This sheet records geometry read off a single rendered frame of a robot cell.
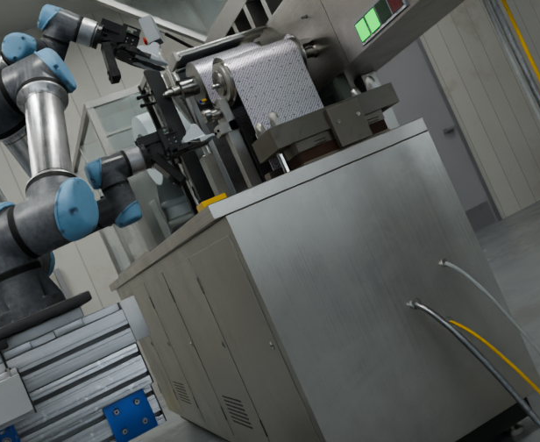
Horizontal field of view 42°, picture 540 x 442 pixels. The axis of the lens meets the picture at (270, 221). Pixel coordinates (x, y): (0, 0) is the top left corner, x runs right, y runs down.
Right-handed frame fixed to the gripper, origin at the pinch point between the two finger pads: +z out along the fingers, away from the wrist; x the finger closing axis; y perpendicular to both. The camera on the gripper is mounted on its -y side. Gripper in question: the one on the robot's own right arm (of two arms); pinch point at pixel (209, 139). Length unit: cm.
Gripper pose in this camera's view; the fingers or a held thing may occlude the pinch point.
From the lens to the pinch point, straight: 199.5
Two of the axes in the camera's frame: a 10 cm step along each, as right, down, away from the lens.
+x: -3.1, 1.6, 9.4
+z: 8.6, -3.7, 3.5
